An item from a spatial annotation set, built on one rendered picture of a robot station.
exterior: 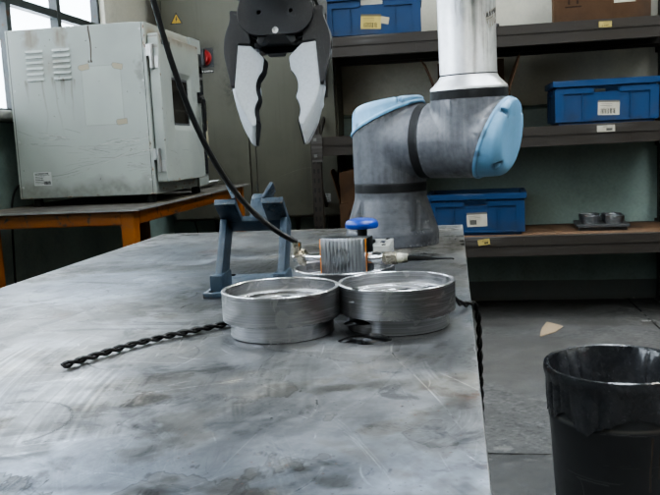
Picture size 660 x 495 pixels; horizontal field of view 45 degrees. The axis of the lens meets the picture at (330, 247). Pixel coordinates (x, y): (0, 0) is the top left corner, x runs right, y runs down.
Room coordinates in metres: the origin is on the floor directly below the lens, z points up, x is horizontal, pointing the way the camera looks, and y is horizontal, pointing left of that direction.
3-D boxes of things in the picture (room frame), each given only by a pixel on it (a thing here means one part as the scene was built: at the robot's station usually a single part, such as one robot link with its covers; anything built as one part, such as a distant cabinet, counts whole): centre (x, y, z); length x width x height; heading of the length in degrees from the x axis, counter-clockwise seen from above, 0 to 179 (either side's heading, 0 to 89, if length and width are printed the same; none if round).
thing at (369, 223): (0.96, -0.04, 0.85); 0.04 x 0.04 x 0.05
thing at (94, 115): (3.26, 0.80, 1.10); 0.62 x 0.61 x 0.65; 171
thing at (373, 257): (0.79, -0.04, 0.85); 0.17 x 0.02 x 0.04; 69
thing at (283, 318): (0.70, 0.05, 0.82); 0.10 x 0.10 x 0.04
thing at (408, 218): (1.29, -0.10, 0.85); 0.15 x 0.15 x 0.10
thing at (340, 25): (4.42, -0.29, 1.61); 0.52 x 0.38 x 0.22; 84
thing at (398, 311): (0.71, -0.06, 0.82); 0.10 x 0.10 x 0.04
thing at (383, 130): (1.29, -0.11, 0.97); 0.13 x 0.12 x 0.14; 59
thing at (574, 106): (4.24, -1.45, 1.11); 0.52 x 0.38 x 0.22; 81
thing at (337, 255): (0.79, -0.01, 0.85); 0.05 x 0.02 x 0.04; 69
